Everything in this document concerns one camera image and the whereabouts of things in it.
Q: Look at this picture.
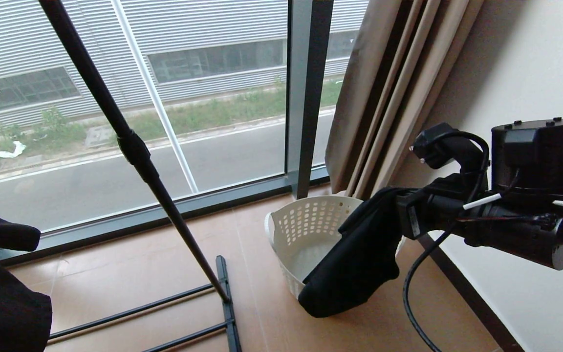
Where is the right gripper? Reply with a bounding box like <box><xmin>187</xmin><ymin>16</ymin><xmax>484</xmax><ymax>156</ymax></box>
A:
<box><xmin>394</xmin><ymin>187</ymin><xmax>488</xmax><ymax>246</ymax></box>

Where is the black garment with white cord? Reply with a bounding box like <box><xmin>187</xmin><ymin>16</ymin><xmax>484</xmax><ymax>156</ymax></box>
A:
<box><xmin>0</xmin><ymin>197</ymin><xmax>53</xmax><ymax>352</ymax></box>

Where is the white laundry basket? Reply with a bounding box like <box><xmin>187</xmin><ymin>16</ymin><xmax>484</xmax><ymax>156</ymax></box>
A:
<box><xmin>264</xmin><ymin>196</ymin><xmax>405</xmax><ymax>300</ymax></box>

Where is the black clothes rack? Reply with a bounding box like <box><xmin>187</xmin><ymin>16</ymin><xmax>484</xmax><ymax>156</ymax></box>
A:
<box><xmin>39</xmin><ymin>0</ymin><xmax>242</xmax><ymax>352</ymax></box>

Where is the brown curtain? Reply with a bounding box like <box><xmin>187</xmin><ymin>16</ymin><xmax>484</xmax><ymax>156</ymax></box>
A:
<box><xmin>325</xmin><ymin>0</ymin><xmax>485</xmax><ymax>201</ymax></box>

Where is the window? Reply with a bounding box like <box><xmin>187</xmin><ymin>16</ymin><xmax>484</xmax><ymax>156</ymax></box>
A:
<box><xmin>0</xmin><ymin>0</ymin><xmax>370</xmax><ymax>265</ymax></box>

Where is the black cable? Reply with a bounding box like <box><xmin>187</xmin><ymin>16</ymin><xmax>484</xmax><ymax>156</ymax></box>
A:
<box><xmin>402</xmin><ymin>221</ymin><xmax>459</xmax><ymax>352</ymax></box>

